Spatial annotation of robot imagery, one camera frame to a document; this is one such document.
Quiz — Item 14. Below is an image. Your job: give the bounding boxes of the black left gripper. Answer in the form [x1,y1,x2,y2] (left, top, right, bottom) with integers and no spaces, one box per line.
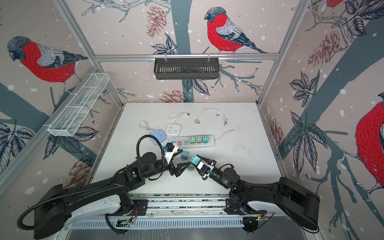
[144,158,191,179]

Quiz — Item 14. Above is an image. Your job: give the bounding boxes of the teal charger plug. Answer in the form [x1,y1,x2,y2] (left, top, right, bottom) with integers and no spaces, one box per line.
[191,155,201,166]
[181,151,190,161]
[202,136,210,143]

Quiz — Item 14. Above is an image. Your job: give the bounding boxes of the teal charger plug bottom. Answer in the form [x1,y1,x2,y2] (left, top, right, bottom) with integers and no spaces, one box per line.
[191,155,201,166]

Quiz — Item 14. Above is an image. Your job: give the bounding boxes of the white multicolour power strip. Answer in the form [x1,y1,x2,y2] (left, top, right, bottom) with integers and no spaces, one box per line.
[167,107,235,148]

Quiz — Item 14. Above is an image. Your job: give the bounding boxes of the white square power socket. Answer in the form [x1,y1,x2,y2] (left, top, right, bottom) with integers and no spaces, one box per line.
[166,112,190,137]

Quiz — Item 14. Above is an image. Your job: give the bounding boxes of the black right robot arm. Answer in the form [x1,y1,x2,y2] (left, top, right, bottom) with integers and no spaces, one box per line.
[191,155,320,234]

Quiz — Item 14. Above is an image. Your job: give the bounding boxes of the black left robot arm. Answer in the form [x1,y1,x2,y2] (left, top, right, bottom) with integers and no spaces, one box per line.
[17,135,190,240]

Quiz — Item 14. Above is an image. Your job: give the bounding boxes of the blue square power socket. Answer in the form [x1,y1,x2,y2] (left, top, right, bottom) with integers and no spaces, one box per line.
[139,121,167,144]

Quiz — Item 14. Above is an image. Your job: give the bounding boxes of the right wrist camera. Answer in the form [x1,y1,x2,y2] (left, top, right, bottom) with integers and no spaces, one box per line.
[200,161,217,181]

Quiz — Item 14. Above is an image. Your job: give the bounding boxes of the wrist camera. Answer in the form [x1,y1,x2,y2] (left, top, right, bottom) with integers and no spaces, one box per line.
[200,161,217,181]
[163,143,179,164]

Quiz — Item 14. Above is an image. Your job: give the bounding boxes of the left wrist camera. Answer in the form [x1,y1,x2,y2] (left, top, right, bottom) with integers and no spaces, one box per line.
[163,143,179,164]

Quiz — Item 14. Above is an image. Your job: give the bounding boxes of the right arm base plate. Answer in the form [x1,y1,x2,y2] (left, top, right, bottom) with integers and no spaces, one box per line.
[224,199,268,216]

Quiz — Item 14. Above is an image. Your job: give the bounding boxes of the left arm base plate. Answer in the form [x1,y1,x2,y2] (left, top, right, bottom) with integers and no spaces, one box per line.
[109,200,149,217]

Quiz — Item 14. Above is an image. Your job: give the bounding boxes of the black wire wall basket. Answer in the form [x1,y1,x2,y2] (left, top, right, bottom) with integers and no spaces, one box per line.
[154,58,220,80]

